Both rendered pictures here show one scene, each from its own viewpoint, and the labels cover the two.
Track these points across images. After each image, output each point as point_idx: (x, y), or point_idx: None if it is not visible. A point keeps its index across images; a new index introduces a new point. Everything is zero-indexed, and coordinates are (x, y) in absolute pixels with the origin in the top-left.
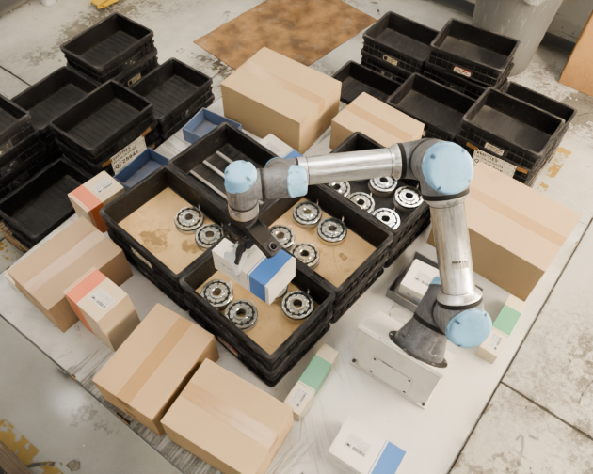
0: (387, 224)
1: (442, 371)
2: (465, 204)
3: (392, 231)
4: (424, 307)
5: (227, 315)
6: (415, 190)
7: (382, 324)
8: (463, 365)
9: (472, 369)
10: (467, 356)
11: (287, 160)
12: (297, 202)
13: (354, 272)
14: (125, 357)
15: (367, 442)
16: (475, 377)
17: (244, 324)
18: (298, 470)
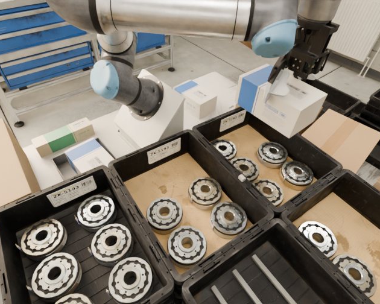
0: (98, 201)
1: (140, 73)
2: None
3: (106, 166)
4: (133, 81)
5: (285, 153)
6: (26, 244)
7: (159, 120)
8: (108, 130)
9: (104, 127)
10: (101, 133)
11: (266, 0)
12: None
13: (167, 139)
14: (364, 141)
15: (193, 94)
16: (105, 123)
17: (269, 143)
18: (231, 109)
